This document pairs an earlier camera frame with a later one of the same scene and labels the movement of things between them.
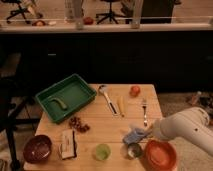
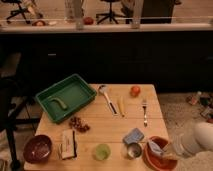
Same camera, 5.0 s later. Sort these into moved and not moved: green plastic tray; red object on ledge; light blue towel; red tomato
Moved: light blue towel
Not moved: red object on ledge; green plastic tray; red tomato
